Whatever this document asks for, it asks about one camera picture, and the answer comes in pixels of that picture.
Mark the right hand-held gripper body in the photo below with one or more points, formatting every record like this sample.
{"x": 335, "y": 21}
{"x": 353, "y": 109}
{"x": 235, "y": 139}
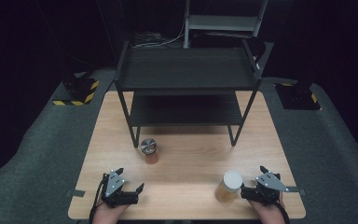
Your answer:
{"x": 268, "y": 186}

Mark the person's left hand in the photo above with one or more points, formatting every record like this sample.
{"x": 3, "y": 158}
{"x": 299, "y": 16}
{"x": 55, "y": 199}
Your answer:
{"x": 107, "y": 214}

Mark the grey tape strip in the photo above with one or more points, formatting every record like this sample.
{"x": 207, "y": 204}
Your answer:
{"x": 297, "y": 190}
{"x": 75, "y": 193}

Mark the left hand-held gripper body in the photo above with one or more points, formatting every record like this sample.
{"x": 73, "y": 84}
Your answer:
{"x": 114, "y": 186}

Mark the grey metal stand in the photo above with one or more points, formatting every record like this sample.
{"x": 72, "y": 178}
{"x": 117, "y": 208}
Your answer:
{"x": 222, "y": 22}

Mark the person's right hand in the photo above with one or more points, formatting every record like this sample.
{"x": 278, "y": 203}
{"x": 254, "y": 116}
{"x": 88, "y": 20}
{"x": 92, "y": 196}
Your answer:
{"x": 268, "y": 213}

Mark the white lid glass jar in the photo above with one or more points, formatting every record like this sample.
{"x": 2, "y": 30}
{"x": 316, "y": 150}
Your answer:
{"x": 228, "y": 186}

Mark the black two-tier shelf rack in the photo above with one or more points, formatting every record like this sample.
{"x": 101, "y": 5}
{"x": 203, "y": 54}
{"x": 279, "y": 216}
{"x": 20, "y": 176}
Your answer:
{"x": 186, "y": 71}

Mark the silver lid glass jar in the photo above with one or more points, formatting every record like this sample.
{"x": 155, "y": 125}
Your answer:
{"x": 149, "y": 151}

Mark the black base with striped tape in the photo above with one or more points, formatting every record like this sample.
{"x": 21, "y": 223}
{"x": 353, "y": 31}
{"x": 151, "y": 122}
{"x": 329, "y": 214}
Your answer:
{"x": 296, "y": 96}
{"x": 79, "y": 88}

